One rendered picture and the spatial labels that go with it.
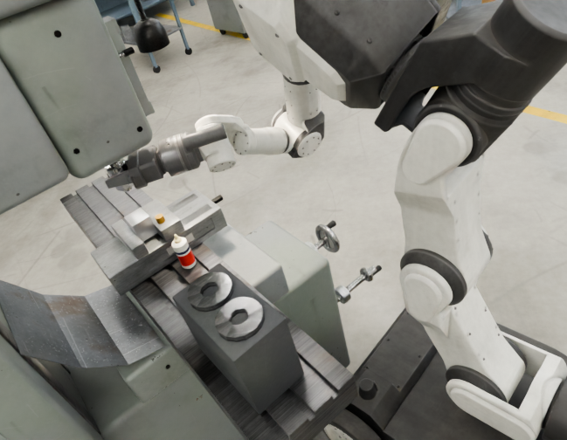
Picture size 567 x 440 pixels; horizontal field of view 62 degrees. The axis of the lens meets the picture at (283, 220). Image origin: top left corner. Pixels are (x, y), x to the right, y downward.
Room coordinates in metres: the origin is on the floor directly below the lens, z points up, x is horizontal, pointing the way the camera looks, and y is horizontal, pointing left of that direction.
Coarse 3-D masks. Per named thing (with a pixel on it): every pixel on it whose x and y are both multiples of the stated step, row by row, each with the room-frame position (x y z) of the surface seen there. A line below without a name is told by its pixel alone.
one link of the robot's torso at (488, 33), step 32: (512, 0) 0.56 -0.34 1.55; (544, 0) 0.55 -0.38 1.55; (448, 32) 0.61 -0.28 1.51; (480, 32) 0.57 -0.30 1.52; (512, 32) 0.54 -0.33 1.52; (544, 32) 0.51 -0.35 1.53; (416, 64) 0.63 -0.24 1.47; (448, 64) 0.59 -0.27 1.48; (480, 64) 0.56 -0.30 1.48; (512, 64) 0.53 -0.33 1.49; (544, 64) 0.51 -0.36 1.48; (384, 96) 0.69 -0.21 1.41; (416, 96) 0.74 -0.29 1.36; (480, 96) 0.56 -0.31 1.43; (512, 96) 0.54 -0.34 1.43; (384, 128) 0.68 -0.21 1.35
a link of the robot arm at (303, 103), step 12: (288, 84) 1.05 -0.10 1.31; (288, 96) 1.07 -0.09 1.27; (300, 96) 1.04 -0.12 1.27; (312, 96) 1.05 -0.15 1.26; (288, 108) 1.09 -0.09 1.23; (300, 108) 1.05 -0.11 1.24; (312, 108) 1.06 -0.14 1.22; (276, 120) 1.14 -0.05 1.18; (300, 120) 1.07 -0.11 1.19; (312, 120) 1.06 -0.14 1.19; (324, 120) 1.08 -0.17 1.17; (312, 132) 1.06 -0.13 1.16; (324, 132) 1.09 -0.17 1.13; (300, 144) 1.04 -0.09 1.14; (312, 144) 1.06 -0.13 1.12
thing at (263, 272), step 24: (216, 240) 1.13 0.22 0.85; (240, 240) 1.09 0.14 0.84; (240, 264) 0.99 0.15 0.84; (264, 264) 0.97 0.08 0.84; (264, 288) 0.91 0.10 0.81; (288, 288) 0.95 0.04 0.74; (144, 312) 0.91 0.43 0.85; (144, 360) 0.75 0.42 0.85; (168, 360) 0.76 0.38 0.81; (144, 384) 0.72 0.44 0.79; (168, 384) 0.74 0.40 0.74
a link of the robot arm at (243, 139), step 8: (200, 120) 1.01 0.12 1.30; (208, 120) 1.00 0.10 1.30; (216, 120) 1.00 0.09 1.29; (224, 120) 1.02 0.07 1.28; (232, 120) 1.03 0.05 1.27; (240, 120) 1.04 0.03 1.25; (232, 128) 1.04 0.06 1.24; (240, 128) 1.03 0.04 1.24; (248, 128) 1.03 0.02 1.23; (232, 136) 1.05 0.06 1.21; (240, 136) 1.04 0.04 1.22; (248, 136) 1.01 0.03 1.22; (232, 144) 1.05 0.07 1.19; (240, 144) 1.03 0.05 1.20; (248, 144) 1.01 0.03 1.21; (256, 144) 1.02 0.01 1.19; (240, 152) 1.02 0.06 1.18; (248, 152) 1.01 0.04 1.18
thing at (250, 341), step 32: (192, 288) 0.67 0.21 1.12; (224, 288) 0.64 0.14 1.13; (192, 320) 0.61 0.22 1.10; (224, 320) 0.56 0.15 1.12; (256, 320) 0.54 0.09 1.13; (224, 352) 0.51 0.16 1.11; (256, 352) 0.50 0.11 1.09; (288, 352) 0.53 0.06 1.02; (256, 384) 0.49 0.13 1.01; (288, 384) 0.52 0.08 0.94
